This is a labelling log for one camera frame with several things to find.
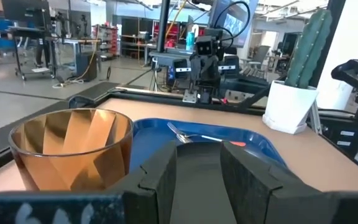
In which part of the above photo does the silver metal spoon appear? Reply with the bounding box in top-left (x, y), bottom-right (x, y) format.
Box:
top-left (177, 133), bottom-right (247, 147)

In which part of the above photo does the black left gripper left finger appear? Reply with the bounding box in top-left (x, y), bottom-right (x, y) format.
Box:
top-left (109, 140), bottom-right (178, 224)

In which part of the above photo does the black labelled cabinet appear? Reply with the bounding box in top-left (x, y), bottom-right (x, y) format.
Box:
top-left (320, 118), bottom-right (358, 158)

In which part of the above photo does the person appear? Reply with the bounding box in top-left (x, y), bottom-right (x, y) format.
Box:
top-left (35, 37), bottom-right (52, 68)

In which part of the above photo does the red storage shelf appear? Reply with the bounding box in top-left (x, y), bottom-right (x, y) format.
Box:
top-left (152, 21), bottom-right (180, 48)

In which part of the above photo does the amber textured plastic cup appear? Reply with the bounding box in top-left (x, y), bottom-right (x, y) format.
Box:
top-left (8, 108), bottom-right (135, 192)

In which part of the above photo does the dark computer tower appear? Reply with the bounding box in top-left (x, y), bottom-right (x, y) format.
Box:
top-left (75, 52), bottom-right (98, 82)

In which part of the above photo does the blue plastic tray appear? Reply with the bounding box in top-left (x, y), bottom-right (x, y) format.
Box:
top-left (128, 117), bottom-right (288, 175)

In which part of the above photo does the teal drink bottle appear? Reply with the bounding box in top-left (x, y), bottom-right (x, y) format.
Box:
top-left (185, 30), bottom-right (196, 52)

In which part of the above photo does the white plant pot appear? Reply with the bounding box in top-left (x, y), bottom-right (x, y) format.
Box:
top-left (262, 80), bottom-right (319, 135)

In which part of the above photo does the black looped cable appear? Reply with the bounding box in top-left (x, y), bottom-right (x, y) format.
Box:
top-left (213, 0), bottom-right (252, 50)

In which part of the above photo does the yellow floor cable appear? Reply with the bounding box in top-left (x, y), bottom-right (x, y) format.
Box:
top-left (52, 30), bottom-right (101, 89)

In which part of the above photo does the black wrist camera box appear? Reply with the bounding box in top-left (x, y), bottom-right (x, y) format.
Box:
top-left (195, 35), bottom-right (214, 57)

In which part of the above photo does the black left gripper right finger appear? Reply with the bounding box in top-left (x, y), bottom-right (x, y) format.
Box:
top-left (220, 141), bottom-right (329, 224)

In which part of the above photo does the black mounted device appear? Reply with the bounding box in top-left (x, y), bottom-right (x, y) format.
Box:
top-left (331, 58), bottom-right (358, 125)

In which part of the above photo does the green cactus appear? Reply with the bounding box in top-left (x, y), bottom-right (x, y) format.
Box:
top-left (284, 8), bottom-right (333, 90)

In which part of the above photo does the black rolling desk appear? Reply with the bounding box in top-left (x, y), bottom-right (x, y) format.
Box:
top-left (6, 26), bottom-right (57, 81)

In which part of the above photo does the dark grey plate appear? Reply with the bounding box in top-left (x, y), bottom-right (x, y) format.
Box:
top-left (168, 141), bottom-right (239, 224)

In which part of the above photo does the grey office chair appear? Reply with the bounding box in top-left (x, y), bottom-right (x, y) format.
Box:
top-left (247, 45), bottom-right (270, 71)

